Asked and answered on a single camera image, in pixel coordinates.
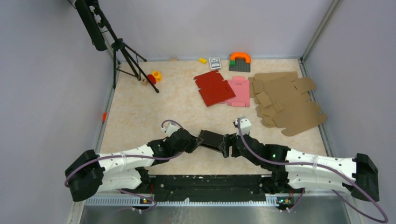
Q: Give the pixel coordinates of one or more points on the black camera tripod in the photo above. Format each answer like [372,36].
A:
[104,38]

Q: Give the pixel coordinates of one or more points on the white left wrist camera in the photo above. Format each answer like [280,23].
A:
[170,128]

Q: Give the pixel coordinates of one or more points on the red yellow toy spool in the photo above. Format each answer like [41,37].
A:
[155,77]

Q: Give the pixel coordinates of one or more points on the grey building baseplate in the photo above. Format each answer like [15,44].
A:
[240,66]

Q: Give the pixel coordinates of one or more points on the black corrugated paper box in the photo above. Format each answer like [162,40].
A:
[213,141]

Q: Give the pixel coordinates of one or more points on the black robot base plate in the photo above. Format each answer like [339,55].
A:
[212,188]

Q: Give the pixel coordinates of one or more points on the orange arch toy block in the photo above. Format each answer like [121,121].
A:
[240,55]

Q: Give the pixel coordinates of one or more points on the playing card deck box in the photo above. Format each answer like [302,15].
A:
[214,63]

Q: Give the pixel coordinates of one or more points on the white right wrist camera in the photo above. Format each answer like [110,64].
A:
[243,125]

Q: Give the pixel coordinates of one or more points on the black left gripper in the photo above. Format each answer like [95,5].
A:
[194,143]

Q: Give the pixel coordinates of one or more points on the pink flat cardboard sheet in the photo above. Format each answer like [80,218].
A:
[241,87]

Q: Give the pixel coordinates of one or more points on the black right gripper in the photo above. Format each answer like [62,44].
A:
[229,140]

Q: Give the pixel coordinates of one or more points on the orange clip on frame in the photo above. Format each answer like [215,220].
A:
[104,117]

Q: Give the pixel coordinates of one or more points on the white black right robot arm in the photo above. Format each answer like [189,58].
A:
[289,167]

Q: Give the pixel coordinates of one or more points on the brown flat cardboard sheets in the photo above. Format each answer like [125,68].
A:
[283,101]

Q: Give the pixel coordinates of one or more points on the small wooden block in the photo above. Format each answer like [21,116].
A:
[174,59]

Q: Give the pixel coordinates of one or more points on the yellow small block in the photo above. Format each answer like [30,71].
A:
[202,60]

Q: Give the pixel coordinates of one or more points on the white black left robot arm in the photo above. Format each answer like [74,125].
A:
[92,173]

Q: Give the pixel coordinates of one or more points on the red flat cardboard sheet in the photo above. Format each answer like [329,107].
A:
[213,88]

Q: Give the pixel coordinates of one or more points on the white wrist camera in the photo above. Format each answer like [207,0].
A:
[243,125]
[170,128]

